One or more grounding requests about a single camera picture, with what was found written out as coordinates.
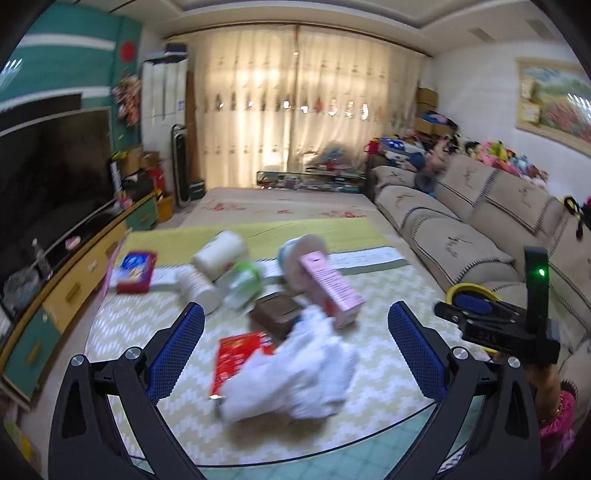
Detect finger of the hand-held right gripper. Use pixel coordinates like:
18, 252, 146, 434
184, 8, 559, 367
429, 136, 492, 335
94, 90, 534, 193
452, 293, 525, 321
434, 302, 478, 330

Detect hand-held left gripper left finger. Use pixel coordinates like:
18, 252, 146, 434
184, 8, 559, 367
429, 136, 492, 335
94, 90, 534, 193
48, 302, 206, 480

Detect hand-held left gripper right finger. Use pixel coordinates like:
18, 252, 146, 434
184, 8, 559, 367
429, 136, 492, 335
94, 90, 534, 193
385, 302, 543, 480

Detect red foil packet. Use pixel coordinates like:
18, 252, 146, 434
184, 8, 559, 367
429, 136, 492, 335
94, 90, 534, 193
209, 330, 276, 400

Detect green white plastic cup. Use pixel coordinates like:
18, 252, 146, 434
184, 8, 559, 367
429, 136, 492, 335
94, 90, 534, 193
223, 261, 265, 311

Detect large white paper cup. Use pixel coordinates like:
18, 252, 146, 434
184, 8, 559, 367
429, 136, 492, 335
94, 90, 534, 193
191, 230, 250, 282

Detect pink carton box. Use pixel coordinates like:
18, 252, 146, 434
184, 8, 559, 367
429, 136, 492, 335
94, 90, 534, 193
298, 253, 366, 329

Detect brown cardboard box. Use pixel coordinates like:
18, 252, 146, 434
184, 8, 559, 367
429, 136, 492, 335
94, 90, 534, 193
249, 292, 306, 343

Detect white plastic bag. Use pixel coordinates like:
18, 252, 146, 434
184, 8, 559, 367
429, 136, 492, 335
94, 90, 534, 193
217, 307, 361, 423

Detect blue white round canister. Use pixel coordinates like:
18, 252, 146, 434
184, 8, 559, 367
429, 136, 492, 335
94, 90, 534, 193
277, 234, 331, 296

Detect person's right forearm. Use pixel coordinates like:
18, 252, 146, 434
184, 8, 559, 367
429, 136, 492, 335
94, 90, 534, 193
538, 388, 579, 469

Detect person's right hand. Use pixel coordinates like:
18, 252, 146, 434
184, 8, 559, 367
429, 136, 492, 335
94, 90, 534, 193
525, 362, 563, 418

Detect beige sofa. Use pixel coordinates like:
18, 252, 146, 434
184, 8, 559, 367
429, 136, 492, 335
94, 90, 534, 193
367, 154, 591, 416

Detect paper cup with leaf print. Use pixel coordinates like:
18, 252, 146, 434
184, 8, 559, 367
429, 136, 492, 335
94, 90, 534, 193
175, 265, 221, 315

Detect green patterned blanket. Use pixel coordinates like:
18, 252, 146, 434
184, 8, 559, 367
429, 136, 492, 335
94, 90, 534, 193
85, 217, 467, 468

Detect blue red snack box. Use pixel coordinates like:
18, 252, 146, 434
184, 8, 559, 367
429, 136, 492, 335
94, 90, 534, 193
115, 250, 157, 294

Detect pink packet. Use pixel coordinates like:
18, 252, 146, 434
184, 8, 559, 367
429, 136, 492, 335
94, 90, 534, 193
104, 233, 130, 301

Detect yellow green television cabinet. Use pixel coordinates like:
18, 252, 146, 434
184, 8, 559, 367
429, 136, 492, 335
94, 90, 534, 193
0, 191, 160, 400

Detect dark grey round object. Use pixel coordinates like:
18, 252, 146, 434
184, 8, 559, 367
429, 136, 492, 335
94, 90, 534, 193
414, 170, 438, 197

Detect pile of stuffed toys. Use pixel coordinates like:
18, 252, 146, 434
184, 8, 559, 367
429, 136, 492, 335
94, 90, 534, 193
455, 134, 551, 186

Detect glass ashtray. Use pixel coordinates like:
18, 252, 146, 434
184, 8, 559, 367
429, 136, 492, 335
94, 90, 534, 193
4, 270, 41, 306

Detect pile of bags and toys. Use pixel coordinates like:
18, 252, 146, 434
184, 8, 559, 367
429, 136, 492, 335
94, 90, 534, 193
367, 135, 455, 172

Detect floral floor mat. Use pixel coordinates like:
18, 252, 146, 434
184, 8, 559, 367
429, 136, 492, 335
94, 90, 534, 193
178, 187, 393, 228

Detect black tower fan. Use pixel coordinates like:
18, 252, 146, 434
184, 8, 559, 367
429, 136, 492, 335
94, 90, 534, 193
172, 124, 191, 206

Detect open cardboard boxes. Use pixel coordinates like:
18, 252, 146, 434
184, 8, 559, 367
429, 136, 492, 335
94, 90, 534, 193
111, 145, 161, 186

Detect glass coffee table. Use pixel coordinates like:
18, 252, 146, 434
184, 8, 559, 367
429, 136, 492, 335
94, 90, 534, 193
256, 167, 368, 193

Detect stack of cardboard boxes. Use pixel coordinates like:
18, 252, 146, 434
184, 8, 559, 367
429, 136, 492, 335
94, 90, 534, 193
416, 88, 456, 137

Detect black television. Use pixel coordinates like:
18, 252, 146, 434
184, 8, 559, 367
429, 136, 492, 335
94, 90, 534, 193
0, 107, 114, 280

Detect framed landscape painting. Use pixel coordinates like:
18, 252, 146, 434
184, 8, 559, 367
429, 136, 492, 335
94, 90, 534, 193
515, 58, 591, 155

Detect white standing air conditioner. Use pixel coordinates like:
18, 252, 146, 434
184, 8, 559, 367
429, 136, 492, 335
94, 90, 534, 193
141, 58, 190, 185

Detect cream embroidered curtain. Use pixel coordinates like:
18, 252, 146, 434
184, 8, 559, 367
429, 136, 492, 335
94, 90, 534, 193
187, 25, 426, 191

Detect artificial flower decoration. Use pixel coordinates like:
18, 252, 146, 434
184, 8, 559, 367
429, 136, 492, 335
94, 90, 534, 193
111, 76, 142, 124

